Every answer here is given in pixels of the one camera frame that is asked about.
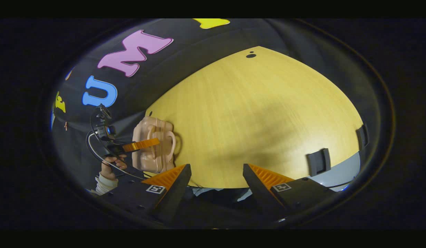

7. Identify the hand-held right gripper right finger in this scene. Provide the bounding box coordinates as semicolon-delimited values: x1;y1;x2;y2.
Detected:
242;163;338;221

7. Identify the black table edge clamp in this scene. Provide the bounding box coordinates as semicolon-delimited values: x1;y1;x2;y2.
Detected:
306;148;331;177

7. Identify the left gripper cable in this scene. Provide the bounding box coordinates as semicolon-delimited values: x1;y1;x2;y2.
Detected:
86;131;146;180

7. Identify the black backdrop cloth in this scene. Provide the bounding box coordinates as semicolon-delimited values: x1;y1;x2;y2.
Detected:
51;19;375;190

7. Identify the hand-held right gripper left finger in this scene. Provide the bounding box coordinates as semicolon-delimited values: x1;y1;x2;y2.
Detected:
103;164;193;224

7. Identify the pink suitcase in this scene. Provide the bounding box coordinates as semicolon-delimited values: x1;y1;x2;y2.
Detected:
132;116;182;174

